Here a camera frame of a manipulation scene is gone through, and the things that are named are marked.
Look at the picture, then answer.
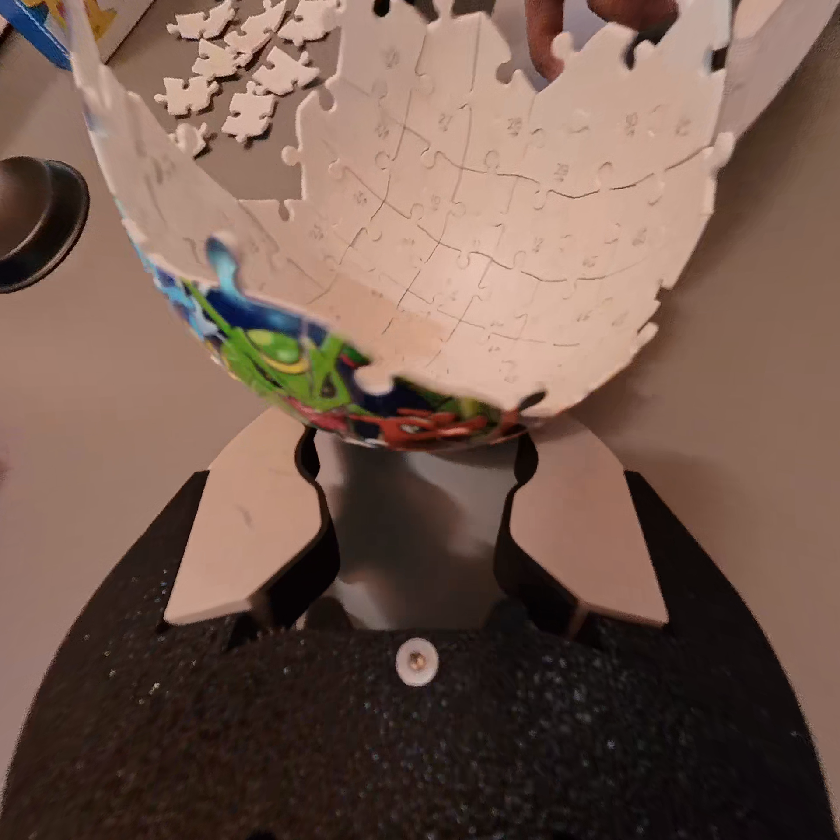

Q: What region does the blue and yellow cardboard box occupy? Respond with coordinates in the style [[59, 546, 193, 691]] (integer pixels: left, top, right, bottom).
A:
[[0, 0, 156, 72]]

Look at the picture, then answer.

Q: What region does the person's right hand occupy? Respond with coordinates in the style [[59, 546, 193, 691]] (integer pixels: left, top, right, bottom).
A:
[[525, 0, 678, 81]]

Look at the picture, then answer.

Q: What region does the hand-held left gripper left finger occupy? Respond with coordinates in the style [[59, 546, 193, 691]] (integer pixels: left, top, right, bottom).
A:
[[163, 407, 341, 631]]

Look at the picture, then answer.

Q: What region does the colourful puzzle ball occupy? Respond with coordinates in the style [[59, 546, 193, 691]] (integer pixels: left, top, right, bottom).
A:
[[69, 0, 736, 455]]

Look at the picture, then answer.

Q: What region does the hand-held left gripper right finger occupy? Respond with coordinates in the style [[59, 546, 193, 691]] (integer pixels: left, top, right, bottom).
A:
[[494, 413, 670, 636]]

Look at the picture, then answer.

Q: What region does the pile of white puzzle pieces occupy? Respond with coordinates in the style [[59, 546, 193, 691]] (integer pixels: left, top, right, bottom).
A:
[[154, 0, 345, 158]]

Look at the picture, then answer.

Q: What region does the black round stand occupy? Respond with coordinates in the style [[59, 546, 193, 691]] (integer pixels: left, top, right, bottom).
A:
[[0, 156, 91, 294]]

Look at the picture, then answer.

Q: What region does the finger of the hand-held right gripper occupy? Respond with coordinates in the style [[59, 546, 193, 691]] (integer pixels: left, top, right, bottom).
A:
[[718, 0, 825, 139]]

